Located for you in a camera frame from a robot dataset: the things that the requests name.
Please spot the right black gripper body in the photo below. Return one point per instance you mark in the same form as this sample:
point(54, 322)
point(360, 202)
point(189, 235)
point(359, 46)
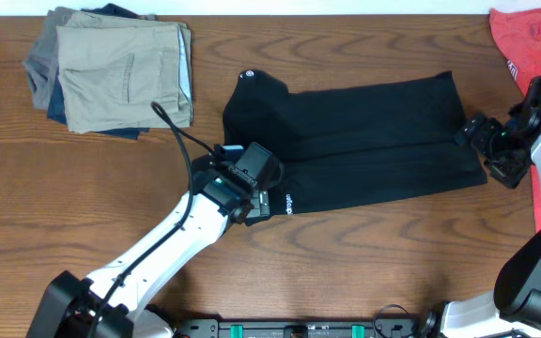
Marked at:
point(503, 154)

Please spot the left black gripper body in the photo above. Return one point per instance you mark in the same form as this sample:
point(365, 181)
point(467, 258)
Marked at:
point(261, 203)

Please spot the black t-shirt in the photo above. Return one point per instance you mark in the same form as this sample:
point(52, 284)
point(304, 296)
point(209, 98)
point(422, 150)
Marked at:
point(357, 146)

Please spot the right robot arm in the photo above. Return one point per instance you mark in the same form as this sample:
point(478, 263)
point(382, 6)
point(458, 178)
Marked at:
point(513, 308)

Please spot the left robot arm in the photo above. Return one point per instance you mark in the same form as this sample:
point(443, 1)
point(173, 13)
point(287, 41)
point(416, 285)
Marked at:
point(112, 301)

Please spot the red t-shirt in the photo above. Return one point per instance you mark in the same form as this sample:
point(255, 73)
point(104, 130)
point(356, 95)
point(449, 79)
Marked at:
point(518, 36)

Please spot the folded khaki pants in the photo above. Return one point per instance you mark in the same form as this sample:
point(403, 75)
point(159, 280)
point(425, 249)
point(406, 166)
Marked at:
point(112, 68)

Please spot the folded grey garment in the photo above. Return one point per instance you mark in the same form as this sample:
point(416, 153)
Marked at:
point(41, 64)

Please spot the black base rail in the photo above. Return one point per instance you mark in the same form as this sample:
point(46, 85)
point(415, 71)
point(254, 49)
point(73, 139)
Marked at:
point(391, 321)

